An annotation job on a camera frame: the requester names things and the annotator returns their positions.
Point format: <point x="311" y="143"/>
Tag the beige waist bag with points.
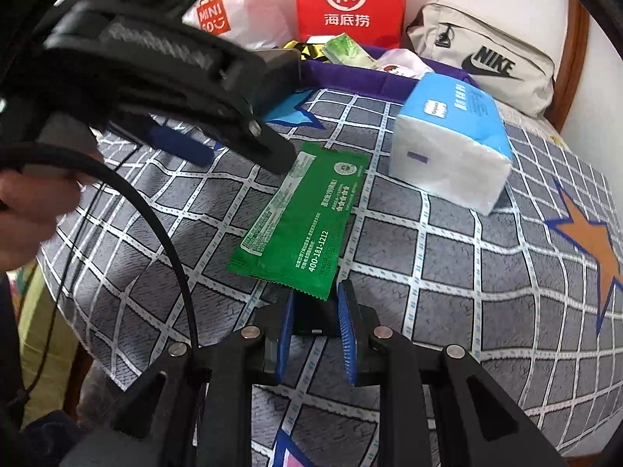
<point x="457" y="24"/>

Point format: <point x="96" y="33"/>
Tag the wooden frame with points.
<point x="574" y="58"/>

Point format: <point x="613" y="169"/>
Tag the fruit print bed sheet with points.
<point x="525" y="124"/>

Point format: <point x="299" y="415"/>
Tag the grey checkered blanket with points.
<point x="438" y="277"/>

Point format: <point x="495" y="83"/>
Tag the white packet with red print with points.
<point x="399" y="64"/>

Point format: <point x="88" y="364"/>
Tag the person's left hand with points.
<point x="29" y="214"/>

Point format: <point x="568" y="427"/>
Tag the dark green foil packet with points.
<point x="301" y="224"/>

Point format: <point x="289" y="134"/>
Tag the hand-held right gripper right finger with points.
<point x="348" y="331"/>

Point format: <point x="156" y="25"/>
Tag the red paper bag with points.
<point x="311" y="24"/>

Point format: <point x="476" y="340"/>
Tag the blue tissue pack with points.
<point x="448" y="155"/>

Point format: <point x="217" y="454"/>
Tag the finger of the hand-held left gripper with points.
<point x="258" y="131"/>
<point x="180" y="146"/>

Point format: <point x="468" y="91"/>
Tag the purple towel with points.
<point x="350" y="80"/>

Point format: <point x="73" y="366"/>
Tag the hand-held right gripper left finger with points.
<point x="284" y="345"/>

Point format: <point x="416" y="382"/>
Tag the translucent green plastic packet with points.
<point x="345" y="51"/>

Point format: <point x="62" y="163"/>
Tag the light green cloth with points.
<point x="48" y="350"/>

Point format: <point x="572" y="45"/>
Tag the white plastic shopping bag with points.
<point x="263" y="14"/>

